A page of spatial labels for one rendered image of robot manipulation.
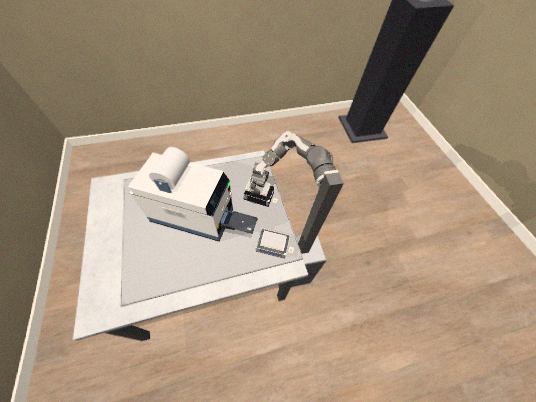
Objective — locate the white foil roll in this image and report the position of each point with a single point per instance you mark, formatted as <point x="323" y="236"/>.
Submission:
<point x="170" y="166"/>

